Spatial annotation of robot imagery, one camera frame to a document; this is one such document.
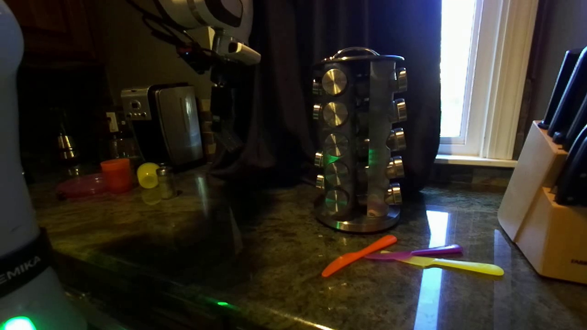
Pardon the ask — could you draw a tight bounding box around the dark curtain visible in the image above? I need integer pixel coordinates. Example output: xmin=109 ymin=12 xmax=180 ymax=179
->
xmin=212 ymin=0 xmax=443 ymax=195

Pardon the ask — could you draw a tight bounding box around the black handled knife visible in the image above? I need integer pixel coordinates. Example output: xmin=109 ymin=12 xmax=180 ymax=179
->
xmin=540 ymin=50 xmax=580 ymax=129
xmin=555 ymin=126 xmax=587 ymax=206

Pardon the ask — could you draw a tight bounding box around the white window frame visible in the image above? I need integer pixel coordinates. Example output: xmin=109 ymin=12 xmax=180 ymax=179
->
xmin=437 ymin=0 xmax=540 ymax=168

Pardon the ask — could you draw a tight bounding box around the yellow plastic knife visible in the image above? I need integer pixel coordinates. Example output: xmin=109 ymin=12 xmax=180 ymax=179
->
xmin=399 ymin=258 xmax=505 ymax=278

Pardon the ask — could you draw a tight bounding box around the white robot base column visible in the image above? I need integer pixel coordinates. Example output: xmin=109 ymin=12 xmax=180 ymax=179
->
xmin=0 ymin=0 xmax=89 ymax=330

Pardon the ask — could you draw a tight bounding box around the yellow plastic cup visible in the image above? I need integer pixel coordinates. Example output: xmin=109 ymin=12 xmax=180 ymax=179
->
xmin=136 ymin=162 xmax=160 ymax=190

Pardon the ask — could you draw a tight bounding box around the orange plastic knife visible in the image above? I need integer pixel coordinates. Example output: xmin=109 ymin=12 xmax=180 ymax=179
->
xmin=322 ymin=236 xmax=399 ymax=280

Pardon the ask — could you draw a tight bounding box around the wooden knife block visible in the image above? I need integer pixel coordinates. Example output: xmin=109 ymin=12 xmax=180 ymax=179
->
xmin=498 ymin=124 xmax=587 ymax=285

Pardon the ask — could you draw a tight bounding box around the purple plastic knife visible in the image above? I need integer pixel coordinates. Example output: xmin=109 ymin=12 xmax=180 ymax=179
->
xmin=366 ymin=245 xmax=465 ymax=261

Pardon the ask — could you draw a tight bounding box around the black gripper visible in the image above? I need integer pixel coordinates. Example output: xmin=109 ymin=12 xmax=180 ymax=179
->
xmin=212 ymin=61 xmax=248 ymax=157

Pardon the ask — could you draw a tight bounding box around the small glass spice bottle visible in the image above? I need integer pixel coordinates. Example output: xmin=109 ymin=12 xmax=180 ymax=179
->
xmin=158 ymin=164 xmax=173 ymax=199

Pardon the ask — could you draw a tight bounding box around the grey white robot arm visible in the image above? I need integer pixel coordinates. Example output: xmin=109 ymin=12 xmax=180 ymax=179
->
xmin=127 ymin=0 xmax=261 ymax=155

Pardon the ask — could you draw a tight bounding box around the steel revolving spice rack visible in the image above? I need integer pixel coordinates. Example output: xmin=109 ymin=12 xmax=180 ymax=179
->
xmin=312 ymin=47 xmax=408 ymax=234

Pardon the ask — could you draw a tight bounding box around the orange plastic cup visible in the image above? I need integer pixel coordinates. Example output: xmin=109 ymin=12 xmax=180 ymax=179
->
xmin=101 ymin=159 xmax=133 ymax=193

